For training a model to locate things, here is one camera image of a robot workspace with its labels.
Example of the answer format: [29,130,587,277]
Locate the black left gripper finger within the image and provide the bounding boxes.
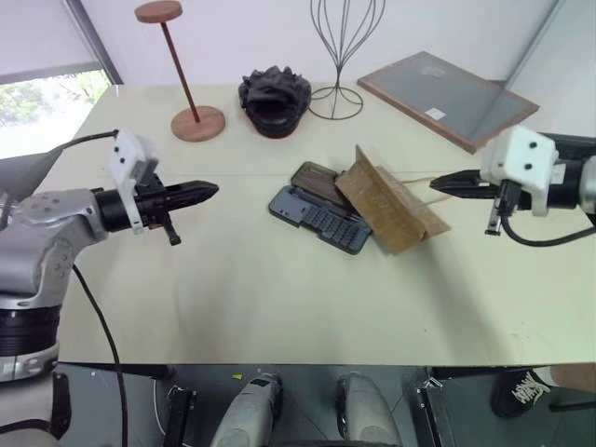
[179,189,219,209]
[179,180,220,196]

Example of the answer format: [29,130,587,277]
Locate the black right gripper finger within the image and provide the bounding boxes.
[428,183,485,199]
[428,169,482,187]

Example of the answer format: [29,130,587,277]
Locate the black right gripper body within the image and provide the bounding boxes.
[481,179,532,237]

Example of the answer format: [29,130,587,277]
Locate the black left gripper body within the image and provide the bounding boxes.
[133,174,183,247]

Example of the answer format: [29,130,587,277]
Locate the gray screwdriver bit case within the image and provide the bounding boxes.
[268,161,374,256]

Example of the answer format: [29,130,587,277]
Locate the wooden round hat stand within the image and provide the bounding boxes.
[134,0,227,142]

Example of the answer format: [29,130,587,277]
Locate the wood framed grey board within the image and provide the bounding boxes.
[357,50,541,156]

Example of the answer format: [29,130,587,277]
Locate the bare person leg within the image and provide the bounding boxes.
[542,362,596,388]

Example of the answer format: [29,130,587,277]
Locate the black sneaker with white print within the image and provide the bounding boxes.
[491,367,553,418]

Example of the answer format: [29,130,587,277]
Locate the white roller blind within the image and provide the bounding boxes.
[0,0,102,86]

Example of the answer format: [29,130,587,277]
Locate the grey rounded robot leg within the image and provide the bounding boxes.
[335,372,403,447]
[211,370,284,447]

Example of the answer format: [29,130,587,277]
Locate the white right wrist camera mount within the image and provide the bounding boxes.
[481,125,567,218]

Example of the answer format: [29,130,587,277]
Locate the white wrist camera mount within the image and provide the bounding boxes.
[481,125,567,218]
[107,129,161,235]

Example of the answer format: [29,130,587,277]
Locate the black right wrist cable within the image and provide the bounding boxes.
[500,211,596,247]

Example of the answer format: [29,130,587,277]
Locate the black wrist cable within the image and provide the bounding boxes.
[500,211,596,247]
[55,129,118,153]

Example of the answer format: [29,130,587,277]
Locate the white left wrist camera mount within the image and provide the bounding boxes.
[107,129,161,235]

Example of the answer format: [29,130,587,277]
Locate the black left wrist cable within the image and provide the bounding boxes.
[55,129,118,153]

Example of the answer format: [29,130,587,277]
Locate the thin black hanging cable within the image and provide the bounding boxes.
[71,262,129,447]

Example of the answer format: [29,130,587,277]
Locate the black wire hat stand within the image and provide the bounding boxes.
[307,0,387,120]

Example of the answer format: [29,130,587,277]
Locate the dark window frame post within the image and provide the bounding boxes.
[62,0,125,86]

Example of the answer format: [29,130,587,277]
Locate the black table frame bracket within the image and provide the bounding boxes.
[415,379,446,447]
[164,385,199,447]

